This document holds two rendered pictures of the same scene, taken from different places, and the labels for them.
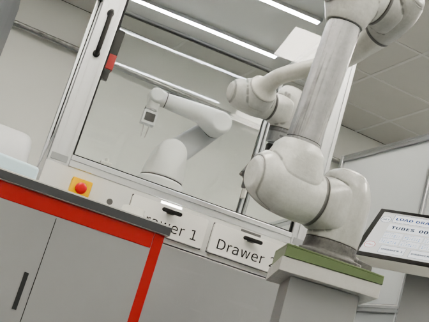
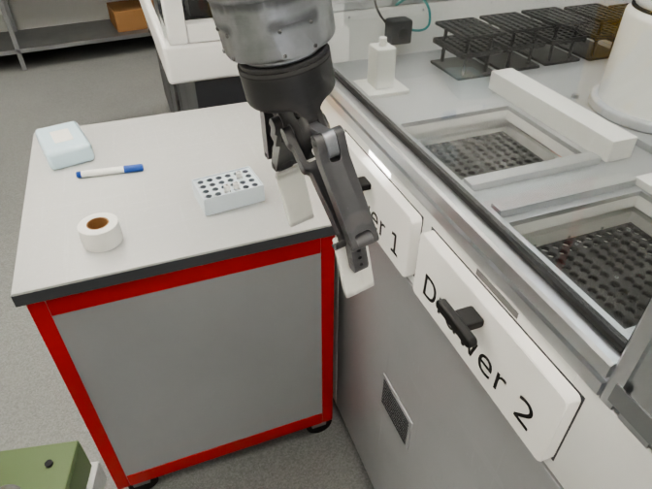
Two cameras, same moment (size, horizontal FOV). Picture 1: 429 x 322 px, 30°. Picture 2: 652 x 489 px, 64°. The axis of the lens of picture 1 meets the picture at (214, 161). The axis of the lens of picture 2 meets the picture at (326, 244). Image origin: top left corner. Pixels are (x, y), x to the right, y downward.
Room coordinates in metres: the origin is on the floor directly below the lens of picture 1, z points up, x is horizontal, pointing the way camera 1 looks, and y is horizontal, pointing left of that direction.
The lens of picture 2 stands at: (2.65, -0.61, 1.35)
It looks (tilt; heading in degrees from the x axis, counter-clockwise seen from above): 38 degrees down; 83
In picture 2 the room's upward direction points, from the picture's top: straight up
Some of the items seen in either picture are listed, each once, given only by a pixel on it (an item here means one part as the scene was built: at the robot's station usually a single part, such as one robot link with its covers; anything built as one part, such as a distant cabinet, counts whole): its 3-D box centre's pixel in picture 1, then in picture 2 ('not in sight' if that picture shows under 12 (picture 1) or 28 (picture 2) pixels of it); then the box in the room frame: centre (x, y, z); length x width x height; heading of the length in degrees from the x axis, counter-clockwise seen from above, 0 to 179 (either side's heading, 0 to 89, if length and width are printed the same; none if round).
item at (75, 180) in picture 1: (79, 190); not in sight; (2.72, 0.42, 0.88); 0.07 x 0.05 x 0.07; 103
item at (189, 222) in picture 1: (166, 222); (372, 198); (2.81, 0.10, 0.87); 0.29 x 0.02 x 0.11; 103
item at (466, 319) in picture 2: (251, 240); (464, 319); (2.86, -0.21, 0.91); 0.07 x 0.04 x 0.01; 103
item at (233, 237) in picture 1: (247, 249); (479, 332); (2.89, -0.21, 0.87); 0.29 x 0.02 x 0.11; 103
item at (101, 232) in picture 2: (131, 214); (100, 232); (2.34, 0.19, 0.78); 0.07 x 0.07 x 0.04
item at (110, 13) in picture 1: (104, 31); not in sight; (2.70, 0.51, 1.45); 0.05 x 0.03 x 0.19; 13
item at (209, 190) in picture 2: not in sight; (228, 189); (2.56, 0.30, 0.78); 0.12 x 0.08 x 0.04; 20
